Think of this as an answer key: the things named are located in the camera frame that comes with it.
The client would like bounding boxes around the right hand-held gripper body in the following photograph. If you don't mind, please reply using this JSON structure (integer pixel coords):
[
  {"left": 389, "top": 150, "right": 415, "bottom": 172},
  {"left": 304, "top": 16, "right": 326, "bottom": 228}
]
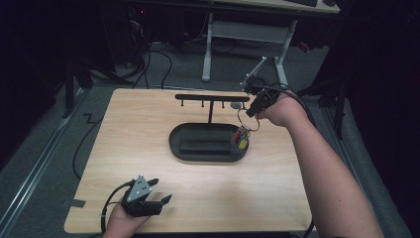
[{"left": 240, "top": 56, "right": 281, "bottom": 108}]

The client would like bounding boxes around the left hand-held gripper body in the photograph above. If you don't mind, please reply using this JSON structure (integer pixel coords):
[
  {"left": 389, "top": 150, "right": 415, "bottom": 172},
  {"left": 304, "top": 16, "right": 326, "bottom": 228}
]
[{"left": 120, "top": 174, "right": 164, "bottom": 218}]

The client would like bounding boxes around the key ring with coloured tags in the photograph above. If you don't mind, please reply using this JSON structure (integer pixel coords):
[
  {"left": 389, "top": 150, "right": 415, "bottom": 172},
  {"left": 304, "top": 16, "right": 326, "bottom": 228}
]
[{"left": 233, "top": 107, "right": 262, "bottom": 151}]

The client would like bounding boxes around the black key holder with tray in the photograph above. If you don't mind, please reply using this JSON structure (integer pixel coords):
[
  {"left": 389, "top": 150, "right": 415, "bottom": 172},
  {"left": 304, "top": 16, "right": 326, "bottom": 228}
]
[{"left": 168, "top": 93, "right": 251, "bottom": 164}]

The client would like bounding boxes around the black wallet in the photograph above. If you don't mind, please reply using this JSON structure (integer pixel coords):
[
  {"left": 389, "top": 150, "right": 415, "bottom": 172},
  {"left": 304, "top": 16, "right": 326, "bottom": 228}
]
[{"left": 178, "top": 128, "right": 233, "bottom": 156}]

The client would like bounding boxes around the person's right hand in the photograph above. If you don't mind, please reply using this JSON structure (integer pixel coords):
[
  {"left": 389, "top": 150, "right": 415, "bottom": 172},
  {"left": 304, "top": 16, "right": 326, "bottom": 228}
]
[{"left": 256, "top": 93, "right": 312, "bottom": 129}]

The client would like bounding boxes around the person's left hand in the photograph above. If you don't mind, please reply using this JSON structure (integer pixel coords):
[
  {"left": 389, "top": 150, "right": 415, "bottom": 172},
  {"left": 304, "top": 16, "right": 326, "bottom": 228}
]
[{"left": 102, "top": 202, "right": 151, "bottom": 238}]

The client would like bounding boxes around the black tape strip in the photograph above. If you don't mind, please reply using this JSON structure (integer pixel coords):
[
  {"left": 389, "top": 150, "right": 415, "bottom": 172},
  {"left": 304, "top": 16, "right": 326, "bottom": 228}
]
[{"left": 62, "top": 198, "right": 87, "bottom": 209}]

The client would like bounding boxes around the black metal stand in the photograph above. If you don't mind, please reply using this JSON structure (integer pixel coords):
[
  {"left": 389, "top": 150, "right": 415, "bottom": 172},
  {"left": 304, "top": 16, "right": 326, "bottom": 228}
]
[
  {"left": 286, "top": 73, "right": 349, "bottom": 140},
  {"left": 61, "top": 54, "right": 133, "bottom": 120}
]

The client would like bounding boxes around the black keyboard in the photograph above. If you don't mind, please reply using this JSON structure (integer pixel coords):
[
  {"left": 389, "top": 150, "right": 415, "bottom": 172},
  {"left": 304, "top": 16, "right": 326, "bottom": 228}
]
[{"left": 285, "top": 0, "right": 319, "bottom": 8}]

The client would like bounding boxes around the left hand-held gripper cable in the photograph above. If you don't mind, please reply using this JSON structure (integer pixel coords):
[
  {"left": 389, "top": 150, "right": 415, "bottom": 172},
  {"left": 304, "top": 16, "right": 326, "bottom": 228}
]
[{"left": 100, "top": 179, "right": 137, "bottom": 236}]

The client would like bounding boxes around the grey metal frame desk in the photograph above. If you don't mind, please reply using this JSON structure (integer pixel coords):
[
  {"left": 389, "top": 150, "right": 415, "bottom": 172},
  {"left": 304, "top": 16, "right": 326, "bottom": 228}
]
[{"left": 201, "top": 0, "right": 341, "bottom": 90}]

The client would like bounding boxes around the black floor cable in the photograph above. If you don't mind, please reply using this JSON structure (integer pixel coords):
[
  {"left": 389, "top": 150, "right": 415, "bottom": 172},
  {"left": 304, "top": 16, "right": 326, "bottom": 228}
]
[{"left": 72, "top": 113, "right": 105, "bottom": 181}]

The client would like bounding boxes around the bundle of black cables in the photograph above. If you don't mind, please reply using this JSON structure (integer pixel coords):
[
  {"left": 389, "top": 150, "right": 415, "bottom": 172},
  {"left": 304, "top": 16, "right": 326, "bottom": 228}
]
[{"left": 130, "top": 19, "right": 173, "bottom": 90}]

